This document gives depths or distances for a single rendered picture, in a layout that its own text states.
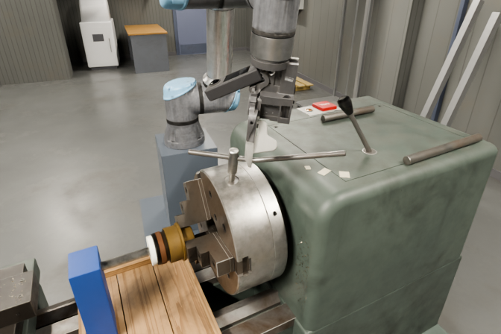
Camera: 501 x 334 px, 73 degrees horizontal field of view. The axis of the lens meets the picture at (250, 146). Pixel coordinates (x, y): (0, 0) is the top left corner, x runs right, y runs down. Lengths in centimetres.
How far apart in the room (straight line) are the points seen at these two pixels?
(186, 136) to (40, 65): 600
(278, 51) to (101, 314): 68
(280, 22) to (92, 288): 65
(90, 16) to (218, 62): 647
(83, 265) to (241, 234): 34
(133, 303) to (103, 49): 672
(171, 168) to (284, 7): 81
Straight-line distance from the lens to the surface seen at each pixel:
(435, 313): 144
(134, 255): 85
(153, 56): 700
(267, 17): 57
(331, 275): 85
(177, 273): 107
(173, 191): 128
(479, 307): 246
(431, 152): 92
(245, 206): 75
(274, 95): 63
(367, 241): 85
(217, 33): 109
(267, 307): 101
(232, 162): 73
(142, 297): 103
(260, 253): 77
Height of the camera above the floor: 165
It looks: 26 degrees down
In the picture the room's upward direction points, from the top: straight up
